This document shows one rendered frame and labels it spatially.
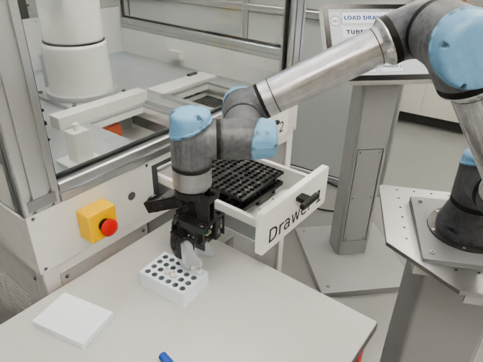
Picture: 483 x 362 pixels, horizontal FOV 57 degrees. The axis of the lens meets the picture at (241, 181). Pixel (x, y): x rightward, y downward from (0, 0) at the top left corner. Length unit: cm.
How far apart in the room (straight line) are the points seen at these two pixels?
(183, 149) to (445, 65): 45
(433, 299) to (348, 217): 95
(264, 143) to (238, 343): 38
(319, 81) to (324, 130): 196
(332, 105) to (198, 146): 205
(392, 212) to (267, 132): 62
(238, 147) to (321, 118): 207
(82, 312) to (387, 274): 158
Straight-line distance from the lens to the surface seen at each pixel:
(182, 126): 76
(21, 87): 88
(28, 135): 90
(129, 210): 112
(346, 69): 89
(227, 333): 91
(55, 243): 103
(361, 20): 184
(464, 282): 114
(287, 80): 89
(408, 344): 141
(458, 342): 142
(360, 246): 229
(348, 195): 209
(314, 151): 293
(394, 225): 126
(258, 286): 100
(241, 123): 79
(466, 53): 79
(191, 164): 79
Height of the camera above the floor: 145
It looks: 30 degrees down
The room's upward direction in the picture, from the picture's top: 1 degrees clockwise
